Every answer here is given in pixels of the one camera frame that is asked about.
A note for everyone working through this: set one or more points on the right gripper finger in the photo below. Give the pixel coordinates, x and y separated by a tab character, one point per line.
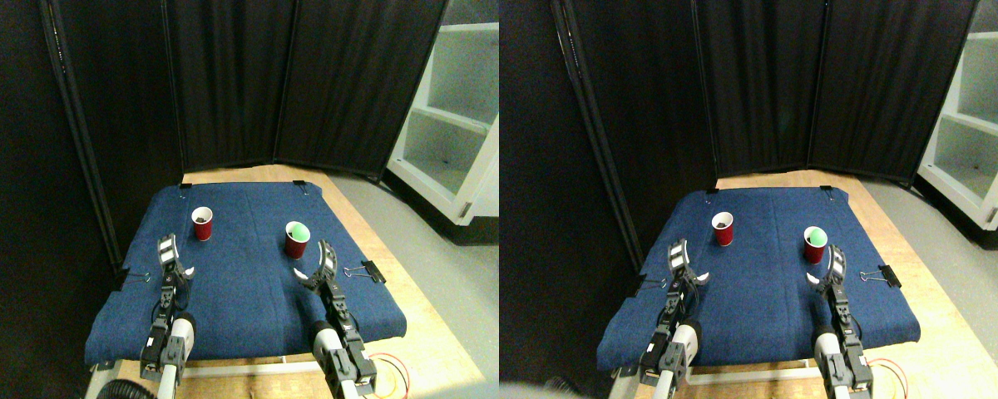
813	282
303	278
328	259
837	264

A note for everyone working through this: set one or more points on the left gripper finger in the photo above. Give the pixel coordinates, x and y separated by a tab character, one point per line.
679	256
169	251
702	278
190	273

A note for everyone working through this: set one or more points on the red cup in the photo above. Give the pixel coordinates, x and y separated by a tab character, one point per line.
815	253
203	230
296	247
723	235

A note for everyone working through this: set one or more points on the green ball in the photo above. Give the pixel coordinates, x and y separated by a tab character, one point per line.
298	229
817	235

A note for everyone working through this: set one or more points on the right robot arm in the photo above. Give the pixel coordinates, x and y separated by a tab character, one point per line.
844	357
341	349

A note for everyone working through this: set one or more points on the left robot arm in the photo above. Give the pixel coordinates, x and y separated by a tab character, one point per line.
170	341
674	349

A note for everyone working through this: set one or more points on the dark blue cloth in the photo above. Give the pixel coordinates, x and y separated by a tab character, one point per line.
757	291
249	283

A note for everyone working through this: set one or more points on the black curtain stand pole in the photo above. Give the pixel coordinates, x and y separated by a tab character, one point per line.
81	125
595	125

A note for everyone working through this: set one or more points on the white shelf unit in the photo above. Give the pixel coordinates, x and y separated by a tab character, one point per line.
990	125
457	116

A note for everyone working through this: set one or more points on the white metal frame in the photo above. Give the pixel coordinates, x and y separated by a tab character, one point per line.
757	374
249	367

